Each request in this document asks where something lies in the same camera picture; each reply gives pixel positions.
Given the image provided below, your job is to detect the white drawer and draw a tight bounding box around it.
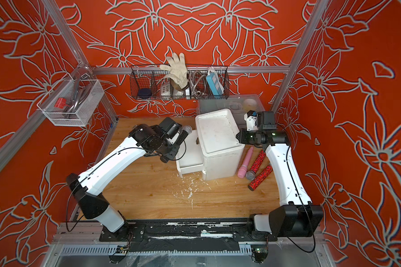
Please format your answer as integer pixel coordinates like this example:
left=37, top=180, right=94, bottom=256
left=176, top=130, right=204, bottom=178

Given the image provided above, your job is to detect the white drawer cabinet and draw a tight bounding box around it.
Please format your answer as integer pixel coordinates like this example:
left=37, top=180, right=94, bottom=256
left=196, top=109, right=245, bottom=181

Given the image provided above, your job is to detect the pink microphone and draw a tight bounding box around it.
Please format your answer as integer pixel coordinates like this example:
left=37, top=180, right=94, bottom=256
left=237, top=147, right=254, bottom=179

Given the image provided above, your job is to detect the red glitter microphone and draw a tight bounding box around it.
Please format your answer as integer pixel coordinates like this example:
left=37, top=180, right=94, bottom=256
left=245, top=151, right=266, bottom=181
left=248, top=165, right=273, bottom=191

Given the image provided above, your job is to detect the black glitter microphone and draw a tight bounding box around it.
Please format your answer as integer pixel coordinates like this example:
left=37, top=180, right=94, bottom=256
left=174, top=125, right=193, bottom=146

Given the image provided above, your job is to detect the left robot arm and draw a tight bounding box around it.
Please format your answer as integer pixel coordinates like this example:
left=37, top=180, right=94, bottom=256
left=66, top=118, right=192, bottom=235

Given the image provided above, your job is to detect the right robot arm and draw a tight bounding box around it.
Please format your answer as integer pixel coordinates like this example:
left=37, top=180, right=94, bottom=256
left=236, top=130, right=324, bottom=238

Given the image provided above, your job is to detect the yellow tape roll in box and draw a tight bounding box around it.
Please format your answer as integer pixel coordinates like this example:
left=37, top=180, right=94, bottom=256
left=242, top=99, right=257, bottom=111

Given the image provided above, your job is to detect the grey plastic storage box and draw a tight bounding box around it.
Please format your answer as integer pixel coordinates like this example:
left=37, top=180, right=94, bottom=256
left=197, top=94, right=265, bottom=129

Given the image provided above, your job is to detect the white power strip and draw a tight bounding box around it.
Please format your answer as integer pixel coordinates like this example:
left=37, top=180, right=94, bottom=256
left=160, top=82, right=171, bottom=98

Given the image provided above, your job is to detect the dark round object in basket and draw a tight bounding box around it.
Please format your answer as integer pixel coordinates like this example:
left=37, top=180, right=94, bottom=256
left=137, top=88, right=153, bottom=99

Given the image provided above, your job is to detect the blue box in basket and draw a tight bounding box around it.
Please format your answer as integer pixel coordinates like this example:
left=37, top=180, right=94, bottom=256
left=206, top=67, right=224, bottom=96

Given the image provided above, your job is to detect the white work glove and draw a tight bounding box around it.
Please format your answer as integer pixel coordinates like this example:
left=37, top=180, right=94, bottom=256
left=159, top=52, right=188, bottom=89

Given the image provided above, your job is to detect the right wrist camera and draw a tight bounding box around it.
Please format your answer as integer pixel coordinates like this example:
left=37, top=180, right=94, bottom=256
left=244, top=110, right=277, bottom=131

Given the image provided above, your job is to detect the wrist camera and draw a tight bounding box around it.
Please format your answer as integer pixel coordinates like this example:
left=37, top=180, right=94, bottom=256
left=159, top=117, right=182, bottom=139
left=244, top=110, right=277, bottom=131

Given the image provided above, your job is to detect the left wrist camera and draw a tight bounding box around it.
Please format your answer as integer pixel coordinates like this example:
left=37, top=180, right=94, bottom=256
left=159, top=117, right=182, bottom=139

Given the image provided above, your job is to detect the metal hose in basket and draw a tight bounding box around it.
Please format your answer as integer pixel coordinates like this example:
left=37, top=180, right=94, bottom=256
left=191, top=71, right=207, bottom=97

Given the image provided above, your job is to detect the black wire wall basket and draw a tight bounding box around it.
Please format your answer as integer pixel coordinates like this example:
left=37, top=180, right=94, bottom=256
left=130, top=64, right=230, bottom=100

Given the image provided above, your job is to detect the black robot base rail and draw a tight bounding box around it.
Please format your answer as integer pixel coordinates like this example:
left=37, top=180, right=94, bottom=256
left=99, top=218, right=277, bottom=253

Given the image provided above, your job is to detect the white wire wall basket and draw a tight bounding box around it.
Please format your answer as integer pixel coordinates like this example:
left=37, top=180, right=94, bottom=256
left=37, top=75, right=104, bottom=127

